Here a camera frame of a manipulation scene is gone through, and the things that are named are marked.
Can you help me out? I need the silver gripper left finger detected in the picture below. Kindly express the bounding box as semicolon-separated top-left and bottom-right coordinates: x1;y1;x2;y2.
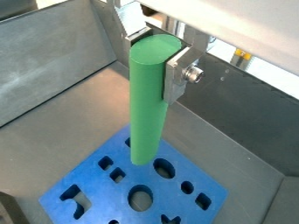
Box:
107;0;148;66

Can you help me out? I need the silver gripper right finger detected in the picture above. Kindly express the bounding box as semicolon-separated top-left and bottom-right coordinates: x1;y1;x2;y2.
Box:
163;25;211;105

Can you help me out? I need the green oval peg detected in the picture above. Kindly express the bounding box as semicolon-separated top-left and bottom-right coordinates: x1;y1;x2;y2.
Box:
130;34;182;165

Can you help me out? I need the yellow black fixture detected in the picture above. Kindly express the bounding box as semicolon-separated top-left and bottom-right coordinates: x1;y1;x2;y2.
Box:
230;48;253;70

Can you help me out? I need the blue shape sorting board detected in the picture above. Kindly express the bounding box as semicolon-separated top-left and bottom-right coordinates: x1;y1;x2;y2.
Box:
40;127;229;224

